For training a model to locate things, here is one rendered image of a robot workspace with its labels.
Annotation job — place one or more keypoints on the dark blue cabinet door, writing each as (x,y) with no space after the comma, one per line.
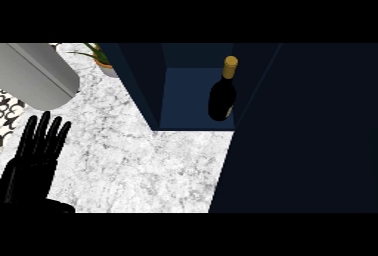
(304,133)

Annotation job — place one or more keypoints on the grey rounded appliance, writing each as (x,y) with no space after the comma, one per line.
(34,76)

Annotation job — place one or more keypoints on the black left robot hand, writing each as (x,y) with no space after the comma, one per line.
(34,156)

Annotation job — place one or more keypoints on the dark blue cabinet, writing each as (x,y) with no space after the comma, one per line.
(186,96)

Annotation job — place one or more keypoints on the green potted plant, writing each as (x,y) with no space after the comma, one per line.
(100,58)

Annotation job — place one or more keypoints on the dark wine bottle gold cap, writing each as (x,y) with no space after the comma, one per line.
(221,96)

